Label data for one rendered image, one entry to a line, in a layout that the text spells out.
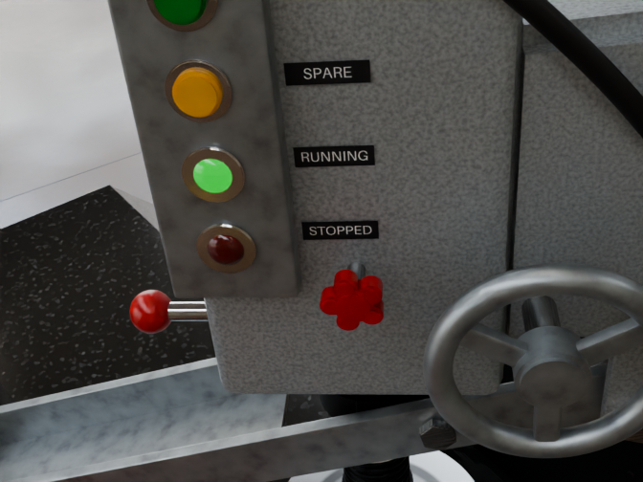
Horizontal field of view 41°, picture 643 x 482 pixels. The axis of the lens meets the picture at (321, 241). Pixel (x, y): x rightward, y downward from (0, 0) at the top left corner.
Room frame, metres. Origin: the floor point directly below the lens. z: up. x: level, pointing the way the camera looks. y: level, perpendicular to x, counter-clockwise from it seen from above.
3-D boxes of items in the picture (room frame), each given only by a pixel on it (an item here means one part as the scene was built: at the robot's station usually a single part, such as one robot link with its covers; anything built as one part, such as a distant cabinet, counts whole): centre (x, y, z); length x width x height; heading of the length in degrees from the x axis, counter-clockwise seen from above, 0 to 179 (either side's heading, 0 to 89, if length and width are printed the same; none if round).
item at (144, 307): (0.48, 0.11, 1.20); 0.08 x 0.03 x 0.03; 82
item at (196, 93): (0.42, 0.06, 1.40); 0.03 x 0.01 x 0.03; 82
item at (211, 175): (0.42, 0.06, 1.35); 0.02 x 0.01 x 0.02; 82
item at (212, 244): (0.42, 0.06, 1.30); 0.02 x 0.01 x 0.02; 82
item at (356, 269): (0.41, -0.02, 1.26); 0.04 x 0.04 x 0.04; 82
